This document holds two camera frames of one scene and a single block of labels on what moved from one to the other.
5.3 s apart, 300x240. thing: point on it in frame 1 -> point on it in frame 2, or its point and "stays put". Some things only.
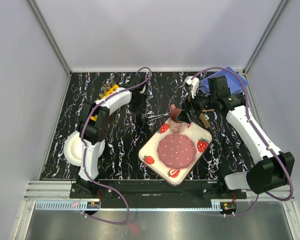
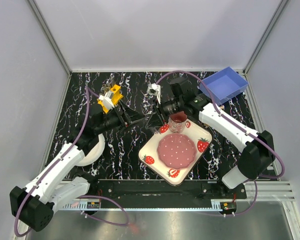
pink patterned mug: (175, 126) stays put
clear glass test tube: (104, 88) stays put
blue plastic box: (233, 81) stays put
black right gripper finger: (184, 116) -> (154, 120)
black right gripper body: (198, 103) -> (163, 111)
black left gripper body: (140, 105) -> (123, 119)
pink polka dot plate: (176, 151) stays put
